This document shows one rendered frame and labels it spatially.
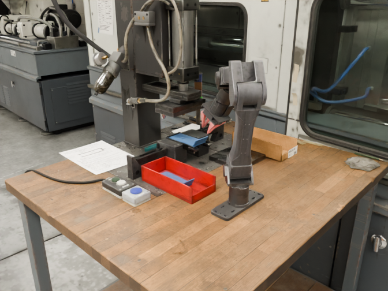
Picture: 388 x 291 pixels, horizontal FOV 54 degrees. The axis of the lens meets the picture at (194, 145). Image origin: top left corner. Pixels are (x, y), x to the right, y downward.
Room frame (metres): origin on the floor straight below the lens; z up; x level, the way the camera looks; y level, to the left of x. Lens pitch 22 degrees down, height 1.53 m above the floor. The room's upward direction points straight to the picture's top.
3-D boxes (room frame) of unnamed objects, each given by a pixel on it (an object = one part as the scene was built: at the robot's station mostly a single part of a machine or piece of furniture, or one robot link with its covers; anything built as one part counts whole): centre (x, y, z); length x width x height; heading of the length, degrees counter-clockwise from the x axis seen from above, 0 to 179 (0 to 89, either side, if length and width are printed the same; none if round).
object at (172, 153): (1.44, 0.04, 0.94); 0.20 x 0.10 x 0.07; 137
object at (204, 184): (1.18, 0.06, 0.93); 0.25 x 0.12 x 0.06; 47
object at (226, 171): (1.06, -0.14, 1.00); 0.09 x 0.06 x 0.06; 96
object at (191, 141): (1.40, 0.02, 1.00); 0.15 x 0.07 x 0.03; 47
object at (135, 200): (1.09, 0.19, 0.90); 0.07 x 0.07 x 0.06; 47
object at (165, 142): (1.44, 0.04, 0.98); 0.20 x 0.10 x 0.01; 137
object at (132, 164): (1.26, 0.21, 0.95); 0.06 x 0.03 x 0.09; 137
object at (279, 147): (1.52, -0.30, 0.93); 0.25 x 0.13 x 0.08; 47
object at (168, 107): (1.48, 0.10, 1.22); 0.26 x 0.18 x 0.30; 47
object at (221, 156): (1.41, -0.18, 0.91); 0.17 x 0.16 x 0.02; 137
